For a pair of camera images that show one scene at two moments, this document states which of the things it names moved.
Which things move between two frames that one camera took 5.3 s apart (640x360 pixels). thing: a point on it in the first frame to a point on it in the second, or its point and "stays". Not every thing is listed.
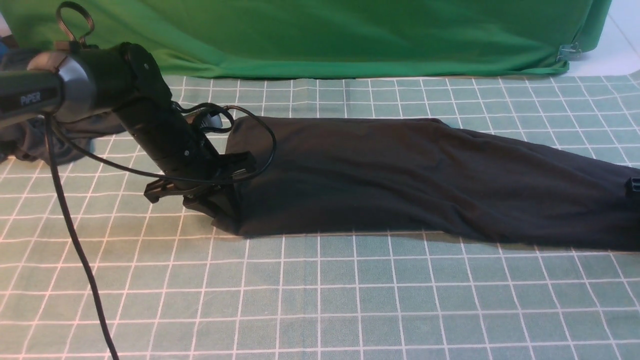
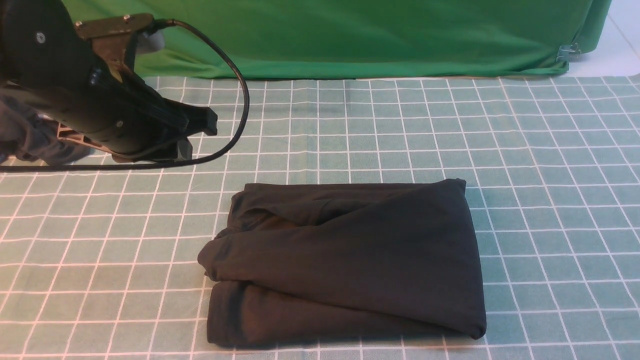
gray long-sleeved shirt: [329, 175] to [344, 263]
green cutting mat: [90, 270] stays
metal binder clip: [568, 52] stays
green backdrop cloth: [300, 37] stays
